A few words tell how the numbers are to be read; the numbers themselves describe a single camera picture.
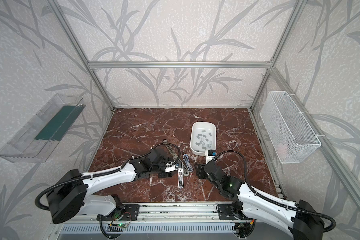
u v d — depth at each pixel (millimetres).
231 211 737
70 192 414
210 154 708
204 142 1006
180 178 843
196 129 1048
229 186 578
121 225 705
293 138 608
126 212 722
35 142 641
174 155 921
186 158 909
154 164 644
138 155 954
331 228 448
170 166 703
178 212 753
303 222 407
